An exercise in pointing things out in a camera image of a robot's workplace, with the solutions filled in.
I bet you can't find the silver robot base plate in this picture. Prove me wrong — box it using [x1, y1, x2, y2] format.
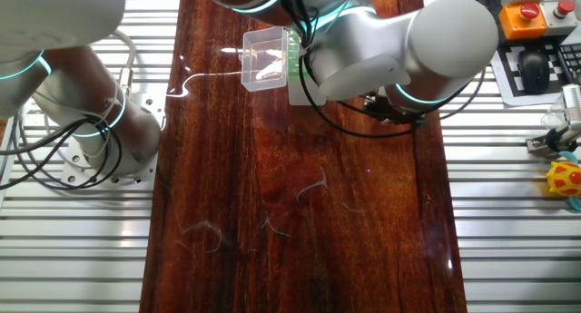
[61, 93, 167, 191]

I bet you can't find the grey emergency stop box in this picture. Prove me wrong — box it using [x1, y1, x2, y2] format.
[539, 0, 581, 37]

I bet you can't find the glossy long wooden board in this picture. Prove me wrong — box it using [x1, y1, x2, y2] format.
[138, 0, 468, 313]

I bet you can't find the orange emergency stop box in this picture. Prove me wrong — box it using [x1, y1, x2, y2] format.
[497, 2, 549, 42]

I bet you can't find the black computer mouse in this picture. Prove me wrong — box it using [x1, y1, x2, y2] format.
[517, 48, 552, 95]

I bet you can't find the silver ribbed depth camera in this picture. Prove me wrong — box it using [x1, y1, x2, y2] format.
[560, 83, 581, 133]

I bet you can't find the grey cable with metal connector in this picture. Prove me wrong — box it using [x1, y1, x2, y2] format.
[111, 29, 138, 99]

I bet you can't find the black keyboard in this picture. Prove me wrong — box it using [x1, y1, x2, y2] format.
[556, 41, 581, 85]

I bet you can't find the clear plastic box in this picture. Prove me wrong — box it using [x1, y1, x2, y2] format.
[240, 25, 291, 93]

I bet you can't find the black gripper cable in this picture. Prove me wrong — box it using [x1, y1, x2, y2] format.
[281, 0, 485, 140]

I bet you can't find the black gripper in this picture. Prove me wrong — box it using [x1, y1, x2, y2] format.
[362, 91, 421, 126]

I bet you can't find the yellow red turtle toy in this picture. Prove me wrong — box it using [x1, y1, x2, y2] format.
[545, 150, 581, 213]

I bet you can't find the metal camera foot bracket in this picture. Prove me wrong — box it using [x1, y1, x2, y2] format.
[525, 125, 581, 159]

